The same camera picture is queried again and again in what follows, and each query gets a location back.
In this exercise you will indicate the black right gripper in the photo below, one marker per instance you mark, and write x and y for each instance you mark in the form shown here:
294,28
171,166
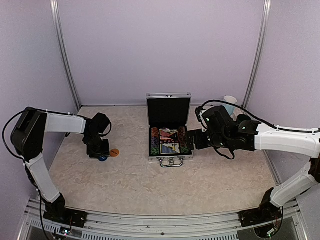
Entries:
199,143

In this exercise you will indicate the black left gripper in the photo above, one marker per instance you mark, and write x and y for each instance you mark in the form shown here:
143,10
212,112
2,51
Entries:
105,151

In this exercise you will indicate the green chip group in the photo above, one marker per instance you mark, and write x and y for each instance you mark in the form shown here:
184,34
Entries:
184,150

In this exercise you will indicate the orange round button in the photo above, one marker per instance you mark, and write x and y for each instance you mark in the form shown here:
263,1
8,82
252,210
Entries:
114,152

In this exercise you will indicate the blue small blind button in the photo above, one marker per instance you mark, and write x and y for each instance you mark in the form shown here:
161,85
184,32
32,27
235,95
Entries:
103,158

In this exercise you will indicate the red playing card deck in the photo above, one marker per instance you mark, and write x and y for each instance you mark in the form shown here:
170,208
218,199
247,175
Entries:
164,137

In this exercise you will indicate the aluminium poker case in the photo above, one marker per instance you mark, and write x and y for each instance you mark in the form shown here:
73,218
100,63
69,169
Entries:
167,115

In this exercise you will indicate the green chip stack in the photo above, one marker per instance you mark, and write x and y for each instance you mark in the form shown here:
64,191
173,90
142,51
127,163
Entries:
155,150

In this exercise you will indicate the black triangular dealer button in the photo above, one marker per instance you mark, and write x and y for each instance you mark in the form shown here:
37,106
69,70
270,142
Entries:
172,134

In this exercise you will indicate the clear round plastic lid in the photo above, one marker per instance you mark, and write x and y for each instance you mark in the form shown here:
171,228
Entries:
165,131

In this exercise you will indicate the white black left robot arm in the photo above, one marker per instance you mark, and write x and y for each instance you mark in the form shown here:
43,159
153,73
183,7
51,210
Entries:
27,138

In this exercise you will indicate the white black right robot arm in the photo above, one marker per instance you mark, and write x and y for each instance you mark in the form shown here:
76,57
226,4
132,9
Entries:
288,142

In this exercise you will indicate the right poker chip row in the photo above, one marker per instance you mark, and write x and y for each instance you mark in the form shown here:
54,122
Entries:
182,137

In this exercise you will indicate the poker chip row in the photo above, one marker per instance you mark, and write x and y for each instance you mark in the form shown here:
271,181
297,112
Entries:
155,137
182,137

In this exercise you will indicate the red dice row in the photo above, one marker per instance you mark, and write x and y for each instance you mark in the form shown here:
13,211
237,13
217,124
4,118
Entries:
169,142

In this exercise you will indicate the left poker chip row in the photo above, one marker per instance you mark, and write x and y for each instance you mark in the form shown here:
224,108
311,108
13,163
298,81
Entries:
155,137

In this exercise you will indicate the dark green mug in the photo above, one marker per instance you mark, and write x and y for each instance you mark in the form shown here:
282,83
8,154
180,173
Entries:
242,117

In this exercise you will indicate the light blue ribbed cup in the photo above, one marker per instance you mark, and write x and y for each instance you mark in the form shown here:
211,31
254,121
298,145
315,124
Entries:
231,102

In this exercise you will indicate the front aluminium rail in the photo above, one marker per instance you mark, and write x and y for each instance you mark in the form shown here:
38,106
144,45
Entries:
111,226

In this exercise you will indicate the right aluminium frame post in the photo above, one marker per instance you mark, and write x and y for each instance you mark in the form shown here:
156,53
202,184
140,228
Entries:
258,53

